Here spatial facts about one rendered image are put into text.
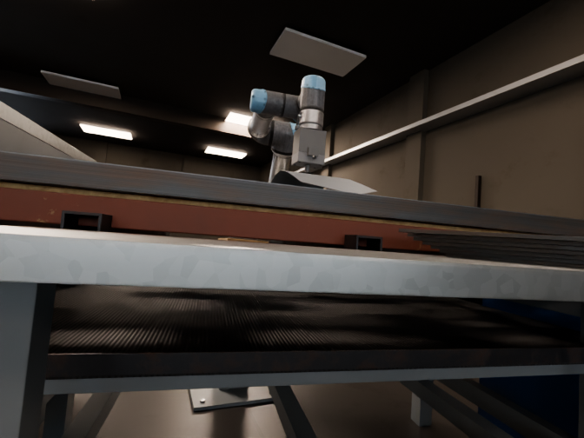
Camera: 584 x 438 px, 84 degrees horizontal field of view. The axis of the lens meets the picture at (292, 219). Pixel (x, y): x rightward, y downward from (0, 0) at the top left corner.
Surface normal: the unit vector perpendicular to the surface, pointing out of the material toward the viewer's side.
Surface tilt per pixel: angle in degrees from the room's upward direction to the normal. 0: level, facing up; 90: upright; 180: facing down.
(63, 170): 90
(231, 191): 90
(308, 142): 90
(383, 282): 90
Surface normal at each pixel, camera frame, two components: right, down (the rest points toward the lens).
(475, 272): 0.25, -0.04
